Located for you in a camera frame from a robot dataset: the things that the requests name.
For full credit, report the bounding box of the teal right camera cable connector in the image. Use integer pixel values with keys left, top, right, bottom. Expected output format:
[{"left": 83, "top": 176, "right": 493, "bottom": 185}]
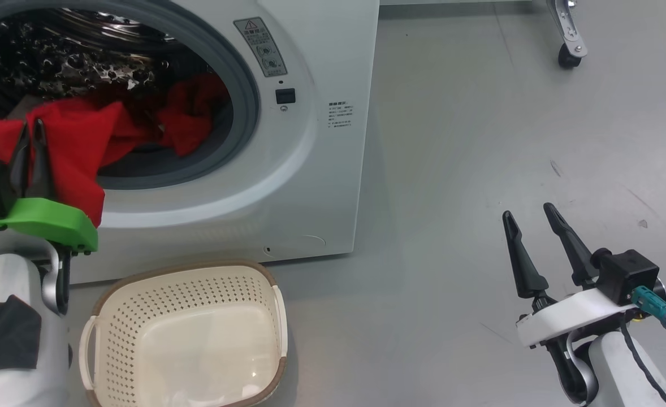
[{"left": 632, "top": 285, "right": 666, "bottom": 341}]

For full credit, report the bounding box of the cream perforated laundry basket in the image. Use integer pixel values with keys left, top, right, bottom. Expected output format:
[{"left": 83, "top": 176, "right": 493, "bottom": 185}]
[{"left": 79, "top": 261, "right": 288, "bottom": 407}]

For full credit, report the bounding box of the small printed text sticker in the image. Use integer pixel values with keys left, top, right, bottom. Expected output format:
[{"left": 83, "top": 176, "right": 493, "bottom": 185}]
[{"left": 327, "top": 101, "right": 354, "bottom": 129}]

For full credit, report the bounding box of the metal cart leg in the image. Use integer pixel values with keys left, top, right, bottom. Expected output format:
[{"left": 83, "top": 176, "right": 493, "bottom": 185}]
[{"left": 547, "top": 0, "right": 588, "bottom": 57}]

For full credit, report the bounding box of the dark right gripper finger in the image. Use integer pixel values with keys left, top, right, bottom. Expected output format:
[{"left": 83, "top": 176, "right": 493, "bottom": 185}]
[
  {"left": 503, "top": 211, "right": 550, "bottom": 299},
  {"left": 543, "top": 202, "right": 599, "bottom": 286}
]

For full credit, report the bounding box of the black caster wheel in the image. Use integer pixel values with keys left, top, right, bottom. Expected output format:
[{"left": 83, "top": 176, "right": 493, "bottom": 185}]
[{"left": 558, "top": 44, "right": 582, "bottom": 70}]

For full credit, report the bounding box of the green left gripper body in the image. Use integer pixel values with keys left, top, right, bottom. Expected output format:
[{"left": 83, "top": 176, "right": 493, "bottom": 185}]
[{"left": 0, "top": 198, "right": 99, "bottom": 253}]

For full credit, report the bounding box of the round drain filter cover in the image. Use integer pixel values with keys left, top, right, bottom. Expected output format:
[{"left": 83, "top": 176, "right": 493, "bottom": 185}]
[{"left": 262, "top": 235, "right": 327, "bottom": 256}]

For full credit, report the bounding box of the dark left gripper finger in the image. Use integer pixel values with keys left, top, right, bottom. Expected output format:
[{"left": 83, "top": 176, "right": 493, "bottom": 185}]
[
  {"left": 29, "top": 119, "right": 58, "bottom": 201},
  {"left": 8, "top": 123, "right": 31, "bottom": 198}
]

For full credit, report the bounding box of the steel washer drum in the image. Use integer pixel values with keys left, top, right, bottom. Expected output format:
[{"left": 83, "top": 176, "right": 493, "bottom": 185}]
[{"left": 0, "top": 8, "right": 220, "bottom": 114}]

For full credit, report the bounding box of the white front-load washing machine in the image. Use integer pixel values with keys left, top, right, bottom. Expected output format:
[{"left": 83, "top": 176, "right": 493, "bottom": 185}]
[{"left": 0, "top": 0, "right": 380, "bottom": 283}]

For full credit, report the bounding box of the grey warning label sticker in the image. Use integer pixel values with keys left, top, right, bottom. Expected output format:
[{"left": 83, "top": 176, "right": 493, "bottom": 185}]
[{"left": 233, "top": 17, "right": 288, "bottom": 78}]

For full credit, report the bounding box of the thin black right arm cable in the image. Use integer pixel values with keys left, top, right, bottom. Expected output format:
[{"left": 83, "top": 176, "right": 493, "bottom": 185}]
[{"left": 620, "top": 319, "right": 666, "bottom": 407}]

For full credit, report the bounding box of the red garment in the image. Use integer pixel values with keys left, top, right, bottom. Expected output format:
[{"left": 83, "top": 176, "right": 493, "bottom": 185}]
[{"left": 0, "top": 72, "right": 232, "bottom": 228}]

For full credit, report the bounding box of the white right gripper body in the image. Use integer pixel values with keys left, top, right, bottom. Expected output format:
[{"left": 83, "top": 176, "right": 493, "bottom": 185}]
[{"left": 516, "top": 277, "right": 666, "bottom": 348}]

